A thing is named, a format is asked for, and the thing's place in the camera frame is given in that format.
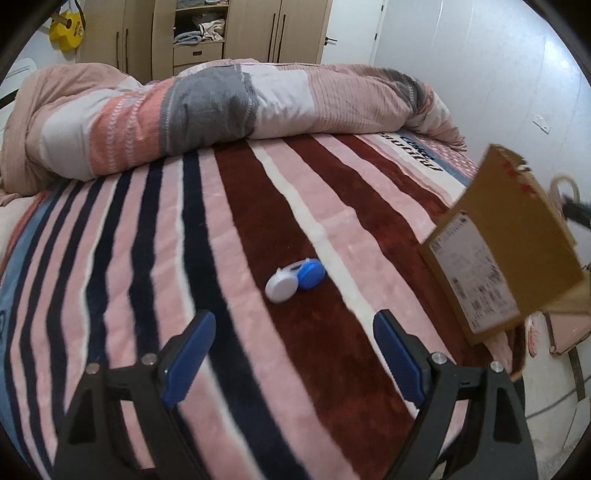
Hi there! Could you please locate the clear tape roll with dispenser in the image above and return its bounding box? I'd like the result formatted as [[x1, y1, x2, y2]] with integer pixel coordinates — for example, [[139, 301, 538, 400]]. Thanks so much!
[[548, 175, 580, 210]]

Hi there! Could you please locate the brown cardboard box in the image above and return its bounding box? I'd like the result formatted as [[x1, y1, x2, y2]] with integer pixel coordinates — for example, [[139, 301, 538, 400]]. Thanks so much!
[[421, 144, 584, 345]]

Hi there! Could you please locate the pink stool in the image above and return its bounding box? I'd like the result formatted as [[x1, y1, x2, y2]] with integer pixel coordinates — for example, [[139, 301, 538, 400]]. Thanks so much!
[[543, 306, 590, 355]]

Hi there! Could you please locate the white blue round device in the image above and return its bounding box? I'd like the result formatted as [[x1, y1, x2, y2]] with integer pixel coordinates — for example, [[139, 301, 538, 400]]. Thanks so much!
[[264, 258, 327, 304]]

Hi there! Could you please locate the striped plush blanket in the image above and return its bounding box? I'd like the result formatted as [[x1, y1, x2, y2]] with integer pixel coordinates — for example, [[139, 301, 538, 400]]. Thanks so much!
[[1, 131, 525, 479]]

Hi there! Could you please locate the pink grey folded duvet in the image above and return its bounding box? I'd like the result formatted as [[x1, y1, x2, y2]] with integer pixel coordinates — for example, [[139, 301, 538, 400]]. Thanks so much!
[[1, 59, 466, 203]]

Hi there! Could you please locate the white door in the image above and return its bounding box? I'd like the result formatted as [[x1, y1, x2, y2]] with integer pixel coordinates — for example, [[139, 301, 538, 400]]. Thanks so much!
[[322, 0, 387, 65]]

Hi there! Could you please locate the beige wooden wardrobe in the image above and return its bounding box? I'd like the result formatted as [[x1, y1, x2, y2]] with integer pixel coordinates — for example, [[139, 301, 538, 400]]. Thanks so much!
[[77, 0, 332, 83]]

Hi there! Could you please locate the white bed headboard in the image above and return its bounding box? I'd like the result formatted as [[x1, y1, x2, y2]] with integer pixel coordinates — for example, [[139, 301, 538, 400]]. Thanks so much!
[[0, 58, 37, 109]]

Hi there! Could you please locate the yellow toy guitar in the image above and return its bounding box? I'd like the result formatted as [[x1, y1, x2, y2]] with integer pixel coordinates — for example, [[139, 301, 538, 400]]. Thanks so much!
[[49, 10, 85, 53]]

